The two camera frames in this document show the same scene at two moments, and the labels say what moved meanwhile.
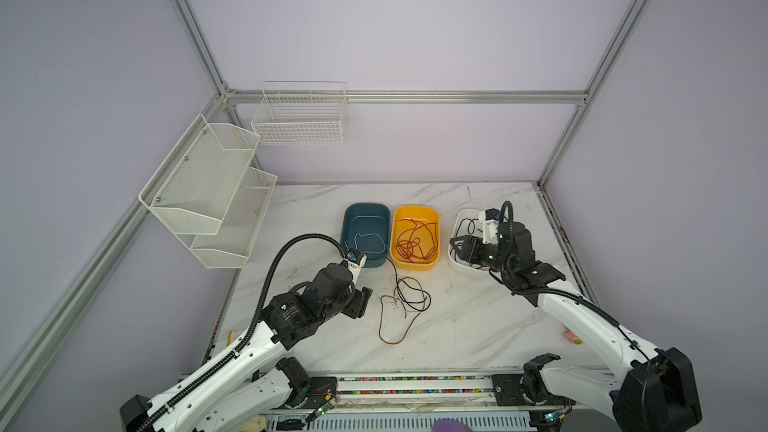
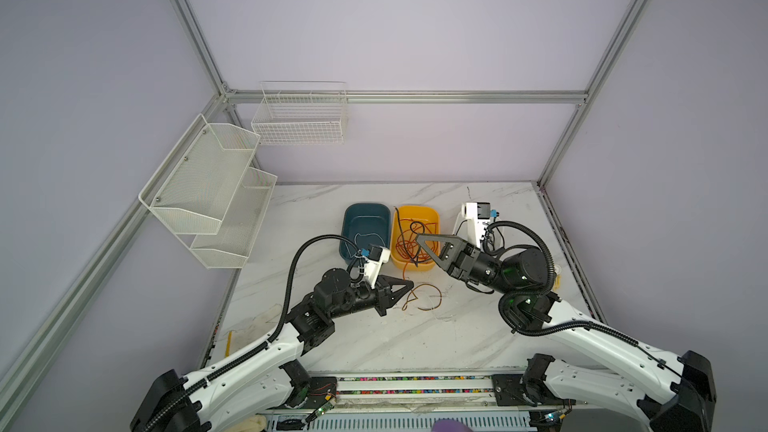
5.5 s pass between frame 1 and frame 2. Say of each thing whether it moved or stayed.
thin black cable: moved
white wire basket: stayed
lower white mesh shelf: stayed
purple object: stayed
